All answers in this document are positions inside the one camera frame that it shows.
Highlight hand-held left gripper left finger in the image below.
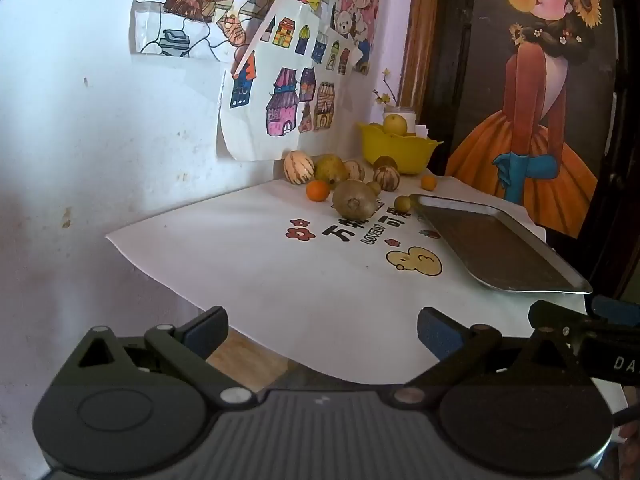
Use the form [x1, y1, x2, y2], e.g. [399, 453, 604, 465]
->
[67, 306, 253, 407]

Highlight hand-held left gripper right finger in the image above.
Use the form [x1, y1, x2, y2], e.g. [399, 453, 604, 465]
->
[392, 306, 583, 407]

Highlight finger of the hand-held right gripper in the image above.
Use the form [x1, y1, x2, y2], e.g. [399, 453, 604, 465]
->
[589, 295, 640, 327]
[528, 300, 592, 335]

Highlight metal tray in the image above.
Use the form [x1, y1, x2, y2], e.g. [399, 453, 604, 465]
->
[409, 194, 593, 294]

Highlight large brown round fruit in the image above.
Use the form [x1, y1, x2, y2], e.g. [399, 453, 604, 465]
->
[332, 179, 378, 221]

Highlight brownish striped pepino melon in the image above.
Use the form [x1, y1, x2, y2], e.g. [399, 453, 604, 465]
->
[372, 167, 401, 192]

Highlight pale striped pepino melon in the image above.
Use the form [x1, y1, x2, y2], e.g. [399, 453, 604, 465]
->
[283, 151, 316, 187]

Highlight green pear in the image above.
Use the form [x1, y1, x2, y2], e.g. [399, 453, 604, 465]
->
[312, 155, 350, 186]

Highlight white printed table cover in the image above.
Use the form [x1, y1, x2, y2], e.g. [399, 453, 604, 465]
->
[104, 172, 628, 413]

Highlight yellow plastic bowl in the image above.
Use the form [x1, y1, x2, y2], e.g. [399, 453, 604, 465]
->
[357, 122, 445, 176]

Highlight yellow round fruit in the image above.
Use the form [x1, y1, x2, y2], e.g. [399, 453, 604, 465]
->
[382, 114, 409, 137]

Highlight white jar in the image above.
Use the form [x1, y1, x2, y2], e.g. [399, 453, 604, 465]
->
[384, 106, 417, 133]

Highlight white cup with flowers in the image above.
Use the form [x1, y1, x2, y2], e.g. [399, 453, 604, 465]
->
[374, 67, 398, 108]

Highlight coloured houses drawing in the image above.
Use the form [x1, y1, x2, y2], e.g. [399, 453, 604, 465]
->
[215, 0, 366, 162]

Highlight large coloured figure drawing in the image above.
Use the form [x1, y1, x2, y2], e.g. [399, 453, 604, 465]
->
[131, 0, 346, 58]

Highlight child and bear drawing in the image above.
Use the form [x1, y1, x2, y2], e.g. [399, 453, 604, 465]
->
[330, 0, 388, 76]

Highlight wall poster of girl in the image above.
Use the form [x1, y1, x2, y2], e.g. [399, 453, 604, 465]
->
[425, 0, 621, 238]

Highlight brown wooden frame post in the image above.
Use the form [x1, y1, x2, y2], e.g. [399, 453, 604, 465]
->
[397, 0, 443, 108]

